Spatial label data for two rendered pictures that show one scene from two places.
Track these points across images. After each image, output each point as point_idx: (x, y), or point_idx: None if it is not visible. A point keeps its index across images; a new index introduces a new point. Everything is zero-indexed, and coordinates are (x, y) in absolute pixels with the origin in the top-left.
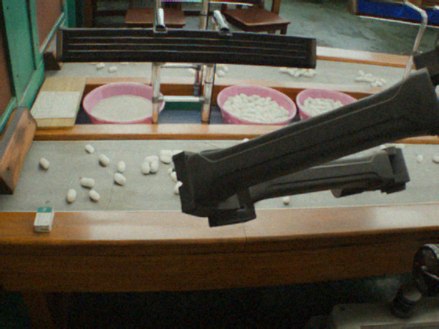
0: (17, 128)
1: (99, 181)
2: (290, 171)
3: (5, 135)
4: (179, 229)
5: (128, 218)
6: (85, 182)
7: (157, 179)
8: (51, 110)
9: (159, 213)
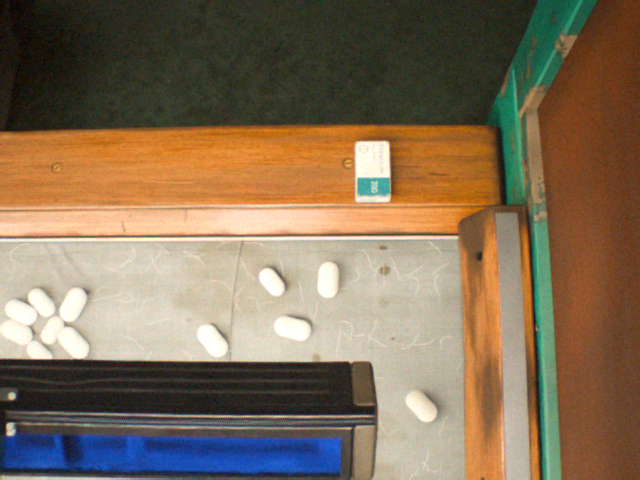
0: (498, 402)
1: (264, 345)
2: None
3: (520, 360)
4: (89, 156)
5: (190, 186)
6: (298, 320)
7: (121, 349)
8: None
9: (124, 202)
